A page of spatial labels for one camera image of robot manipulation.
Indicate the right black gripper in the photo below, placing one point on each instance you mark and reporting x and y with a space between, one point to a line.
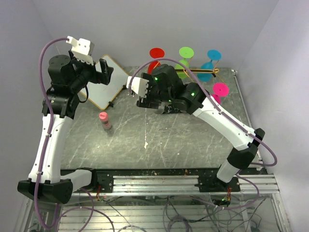
147 101

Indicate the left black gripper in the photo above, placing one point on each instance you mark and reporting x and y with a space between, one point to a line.
103 77

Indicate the red plastic wine glass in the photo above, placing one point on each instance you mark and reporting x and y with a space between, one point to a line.
155 53

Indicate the green plastic wine glass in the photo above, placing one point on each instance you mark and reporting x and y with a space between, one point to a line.
186 53

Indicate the gold wine glass rack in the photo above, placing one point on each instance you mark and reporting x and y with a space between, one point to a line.
214 72

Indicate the magenta plastic wine glass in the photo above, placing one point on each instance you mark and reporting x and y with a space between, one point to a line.
219 90

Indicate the blue plastic wine glass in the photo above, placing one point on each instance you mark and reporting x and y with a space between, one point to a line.
213 55

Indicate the clear wine glass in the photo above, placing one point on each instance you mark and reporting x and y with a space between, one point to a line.
162 108

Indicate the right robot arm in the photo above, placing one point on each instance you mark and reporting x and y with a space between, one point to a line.
164 85

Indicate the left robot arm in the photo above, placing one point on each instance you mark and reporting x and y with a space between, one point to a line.
68 76

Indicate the gold framed whiteboard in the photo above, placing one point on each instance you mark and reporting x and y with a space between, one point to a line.
101 95

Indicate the pink capped small bottle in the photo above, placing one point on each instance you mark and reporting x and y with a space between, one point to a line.
104 118

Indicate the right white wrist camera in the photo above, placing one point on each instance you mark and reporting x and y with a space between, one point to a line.
139 87

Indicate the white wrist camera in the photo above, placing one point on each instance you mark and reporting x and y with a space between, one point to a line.
139 87
82 49

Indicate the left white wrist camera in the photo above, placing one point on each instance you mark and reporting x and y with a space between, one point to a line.
82 49

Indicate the aluminium mounting rail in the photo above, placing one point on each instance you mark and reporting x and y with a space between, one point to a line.
185 185

